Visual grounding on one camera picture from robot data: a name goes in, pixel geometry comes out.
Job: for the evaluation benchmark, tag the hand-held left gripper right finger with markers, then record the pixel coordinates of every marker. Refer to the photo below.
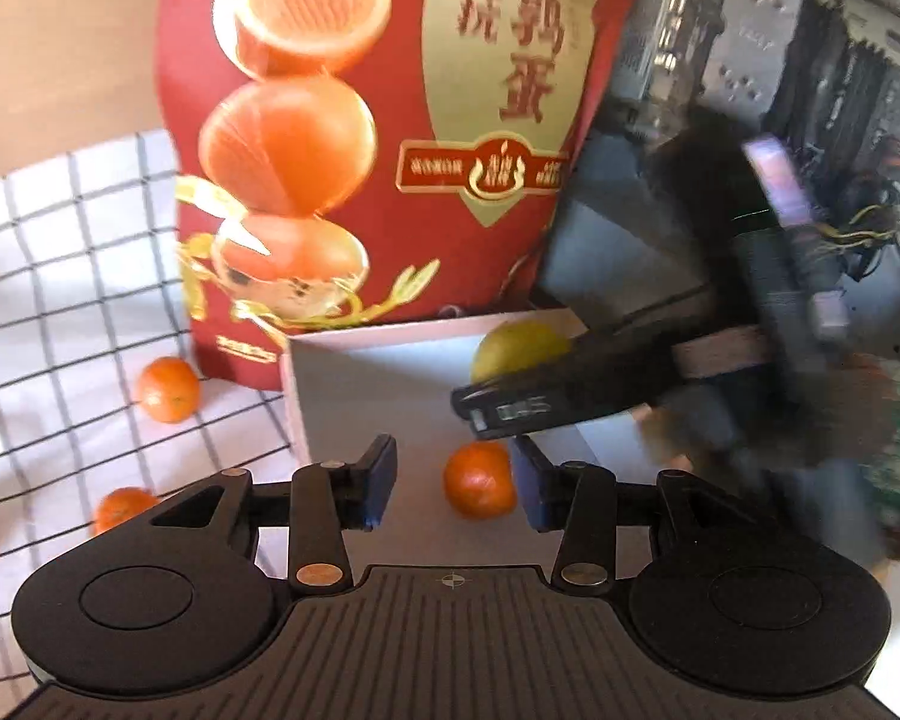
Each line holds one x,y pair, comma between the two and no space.
531,487

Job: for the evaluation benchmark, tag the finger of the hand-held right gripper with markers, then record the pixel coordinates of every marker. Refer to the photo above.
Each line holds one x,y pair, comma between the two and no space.
570,390

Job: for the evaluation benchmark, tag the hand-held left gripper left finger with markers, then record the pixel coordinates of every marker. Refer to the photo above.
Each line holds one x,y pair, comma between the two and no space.
375,484

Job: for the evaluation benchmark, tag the tangerine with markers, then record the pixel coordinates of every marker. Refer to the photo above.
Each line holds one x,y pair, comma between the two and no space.
118,508
478,481
167,388

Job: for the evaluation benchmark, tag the yellow-green lemon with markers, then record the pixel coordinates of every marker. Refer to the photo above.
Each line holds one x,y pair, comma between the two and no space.
521,349

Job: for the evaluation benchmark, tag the pink cardboard box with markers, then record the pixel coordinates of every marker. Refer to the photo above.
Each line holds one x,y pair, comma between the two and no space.
390,390

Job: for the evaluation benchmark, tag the grey flat panel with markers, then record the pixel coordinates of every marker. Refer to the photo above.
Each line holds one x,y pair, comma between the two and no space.
615,247

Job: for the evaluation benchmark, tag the red printed gift box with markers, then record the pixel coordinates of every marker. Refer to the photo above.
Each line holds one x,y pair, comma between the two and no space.
420,240

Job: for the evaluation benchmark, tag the white checkered cloth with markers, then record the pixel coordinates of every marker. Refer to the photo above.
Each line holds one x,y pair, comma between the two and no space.
45,315

